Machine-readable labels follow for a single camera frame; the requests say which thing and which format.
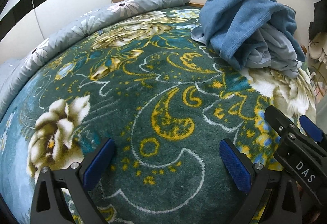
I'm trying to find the dark cloth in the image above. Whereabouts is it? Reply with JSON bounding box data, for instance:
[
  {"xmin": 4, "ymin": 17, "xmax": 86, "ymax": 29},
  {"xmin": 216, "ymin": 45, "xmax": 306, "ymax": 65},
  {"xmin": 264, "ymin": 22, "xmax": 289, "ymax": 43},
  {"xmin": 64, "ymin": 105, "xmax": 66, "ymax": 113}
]
[{"xmin": 308, "ymin": 1, "xmax": 327, "ymax": 41}]

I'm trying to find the grey-blue daisy print duvet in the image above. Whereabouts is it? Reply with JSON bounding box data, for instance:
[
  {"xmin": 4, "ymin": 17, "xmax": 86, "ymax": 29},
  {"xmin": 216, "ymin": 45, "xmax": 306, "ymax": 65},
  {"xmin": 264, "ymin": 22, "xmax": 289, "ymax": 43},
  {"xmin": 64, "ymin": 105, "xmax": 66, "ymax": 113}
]
[{"xmin": 0, "ymin": 0, "xmax": 191, "ymax": 118}]

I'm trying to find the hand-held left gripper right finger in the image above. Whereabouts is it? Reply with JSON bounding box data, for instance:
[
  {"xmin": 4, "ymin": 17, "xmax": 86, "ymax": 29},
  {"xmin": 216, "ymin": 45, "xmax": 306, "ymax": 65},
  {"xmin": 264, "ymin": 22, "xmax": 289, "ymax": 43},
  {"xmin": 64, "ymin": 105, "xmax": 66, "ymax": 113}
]
[{"xmin": 219, "ymin": 138, "xmax": 304, "ymax": 224}]

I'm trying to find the metal wire rack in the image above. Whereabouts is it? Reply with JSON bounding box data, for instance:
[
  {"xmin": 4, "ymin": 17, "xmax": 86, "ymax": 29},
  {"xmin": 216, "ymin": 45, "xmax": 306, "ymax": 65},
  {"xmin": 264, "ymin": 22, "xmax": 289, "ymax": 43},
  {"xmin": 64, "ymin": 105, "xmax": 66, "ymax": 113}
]
[{"xmin": 309, "ymin": 61, "xmax": 327, "ymax": 103}]

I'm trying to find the green floral printed blanket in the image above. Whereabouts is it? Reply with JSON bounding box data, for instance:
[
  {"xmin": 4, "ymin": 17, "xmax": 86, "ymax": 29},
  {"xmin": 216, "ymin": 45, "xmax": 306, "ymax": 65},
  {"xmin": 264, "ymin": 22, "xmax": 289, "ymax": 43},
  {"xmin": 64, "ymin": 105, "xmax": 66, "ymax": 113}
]
[{"xmin": 0, "ymin": 7, "xmax": 318, "ymax": 224}]

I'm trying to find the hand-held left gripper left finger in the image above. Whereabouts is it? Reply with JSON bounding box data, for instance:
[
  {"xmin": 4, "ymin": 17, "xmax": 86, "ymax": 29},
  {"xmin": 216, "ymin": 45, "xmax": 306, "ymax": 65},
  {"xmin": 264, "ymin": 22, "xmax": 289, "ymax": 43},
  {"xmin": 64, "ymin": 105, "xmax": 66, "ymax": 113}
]
[{"xmin": 30, "ymin": 137, "xmax": 116, "ymax": 224}]

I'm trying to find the pale blue garment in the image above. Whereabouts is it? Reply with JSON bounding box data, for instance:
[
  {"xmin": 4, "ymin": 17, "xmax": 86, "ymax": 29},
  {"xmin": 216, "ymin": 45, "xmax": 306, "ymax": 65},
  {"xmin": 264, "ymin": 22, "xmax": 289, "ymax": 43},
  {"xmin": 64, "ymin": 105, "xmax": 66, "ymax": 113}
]
[{"xmin": 244, "ymin": 22, "xmax": 306, "ymax": 79}]

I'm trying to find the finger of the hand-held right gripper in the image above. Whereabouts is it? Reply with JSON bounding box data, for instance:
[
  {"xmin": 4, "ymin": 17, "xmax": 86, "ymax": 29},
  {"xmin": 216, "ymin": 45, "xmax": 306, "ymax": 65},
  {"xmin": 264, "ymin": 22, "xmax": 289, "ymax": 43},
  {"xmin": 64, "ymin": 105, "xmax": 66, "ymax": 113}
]
[
  {"xmin": 264, "ymin": 105, "xmax": 300, "ymax": 146},
  {"xmin": 299, "ymin": 114, "xmax": 327, "ymax": 156}
]

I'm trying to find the blue fleece top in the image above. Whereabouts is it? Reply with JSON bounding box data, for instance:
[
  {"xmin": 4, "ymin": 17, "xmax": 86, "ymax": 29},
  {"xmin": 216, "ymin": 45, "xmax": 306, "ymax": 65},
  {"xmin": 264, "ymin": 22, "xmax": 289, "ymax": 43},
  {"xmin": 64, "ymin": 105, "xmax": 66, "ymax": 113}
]
[{"xmin": 191, "ymin": 0, "xmax": 306, "ymax": 70}]

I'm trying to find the cream fabric item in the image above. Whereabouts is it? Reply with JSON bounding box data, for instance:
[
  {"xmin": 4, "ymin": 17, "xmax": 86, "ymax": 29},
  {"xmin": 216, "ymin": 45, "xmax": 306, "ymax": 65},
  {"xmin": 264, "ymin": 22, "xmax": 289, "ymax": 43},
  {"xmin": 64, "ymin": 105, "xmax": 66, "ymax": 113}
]
[{"xmin": 308, "ymin": 32, "xmax": 327, "ymax": 66}]

